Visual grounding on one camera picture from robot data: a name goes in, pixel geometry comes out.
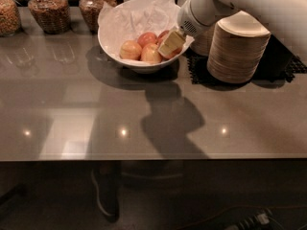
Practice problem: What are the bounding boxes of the yellow apple left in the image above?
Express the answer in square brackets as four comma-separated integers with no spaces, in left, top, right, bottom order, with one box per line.
[120,40,142,60]

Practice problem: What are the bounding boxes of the right glass cereal jar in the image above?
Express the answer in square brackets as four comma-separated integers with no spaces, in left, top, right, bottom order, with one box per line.
[79,0,117,33]

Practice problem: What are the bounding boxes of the red apple back right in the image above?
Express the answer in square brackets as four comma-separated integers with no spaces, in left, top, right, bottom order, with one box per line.
[157,30,169,44]

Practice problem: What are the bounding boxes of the middle glass cereal jar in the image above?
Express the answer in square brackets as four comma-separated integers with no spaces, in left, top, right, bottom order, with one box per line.
[28,0,71,35]

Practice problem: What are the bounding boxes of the black mesh mat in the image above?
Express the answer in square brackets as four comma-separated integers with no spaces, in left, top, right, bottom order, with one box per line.
[187,36,307,85]

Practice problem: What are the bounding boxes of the red apple back middle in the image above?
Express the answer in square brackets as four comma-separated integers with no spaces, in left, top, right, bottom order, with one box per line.
[137,32,157,48]

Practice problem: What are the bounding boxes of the white ceramic bowl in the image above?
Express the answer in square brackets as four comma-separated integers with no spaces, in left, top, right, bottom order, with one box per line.
[97,0,195,75]

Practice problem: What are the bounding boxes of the red yellow apple front right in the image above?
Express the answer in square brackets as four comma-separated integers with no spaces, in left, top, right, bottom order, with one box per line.
[160,43,182,59]

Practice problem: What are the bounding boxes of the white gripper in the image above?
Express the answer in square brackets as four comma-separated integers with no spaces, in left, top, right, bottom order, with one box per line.
[158,0,224,54]

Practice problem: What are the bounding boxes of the front stack paper bowls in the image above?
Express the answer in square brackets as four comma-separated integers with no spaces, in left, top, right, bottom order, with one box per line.
[207,11,271,84]

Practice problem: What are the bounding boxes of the glass cereal jar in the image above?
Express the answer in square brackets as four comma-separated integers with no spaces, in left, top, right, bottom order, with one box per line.
[0,0,21,36]
[28,0,71,35]
[79,0,117,33]

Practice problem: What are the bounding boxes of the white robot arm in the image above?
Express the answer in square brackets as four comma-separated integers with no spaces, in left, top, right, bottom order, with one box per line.
[158,0,307,64]

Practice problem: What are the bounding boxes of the yellow apple front middle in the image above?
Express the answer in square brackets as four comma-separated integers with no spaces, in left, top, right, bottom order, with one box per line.
[141,43,162,64]

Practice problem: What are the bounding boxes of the stack paper bowls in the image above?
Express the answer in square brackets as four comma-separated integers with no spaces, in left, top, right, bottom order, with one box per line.
[190,26,215,57]
[207,11,271,84]

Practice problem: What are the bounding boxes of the rear stack paper bowls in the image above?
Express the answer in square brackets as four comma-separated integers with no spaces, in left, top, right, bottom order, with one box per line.
[190,26,215,57]

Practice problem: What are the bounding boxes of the white paper bowl liner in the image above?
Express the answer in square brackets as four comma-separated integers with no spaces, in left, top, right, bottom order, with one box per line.
[97,0,196,63]

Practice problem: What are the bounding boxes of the left glass cereal jar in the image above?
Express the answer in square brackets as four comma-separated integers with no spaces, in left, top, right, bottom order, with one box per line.
[0,0,21,36]

